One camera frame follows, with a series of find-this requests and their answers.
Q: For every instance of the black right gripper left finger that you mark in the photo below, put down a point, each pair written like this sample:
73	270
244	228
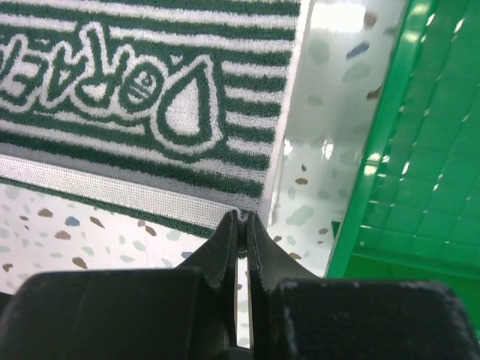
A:
186	312

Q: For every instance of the green white striped towel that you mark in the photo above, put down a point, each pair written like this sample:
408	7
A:
172	111

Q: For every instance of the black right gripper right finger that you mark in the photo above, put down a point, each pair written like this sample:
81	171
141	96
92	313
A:
296	315

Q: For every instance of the green plastic tray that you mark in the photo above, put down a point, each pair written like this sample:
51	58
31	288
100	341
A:
414	209

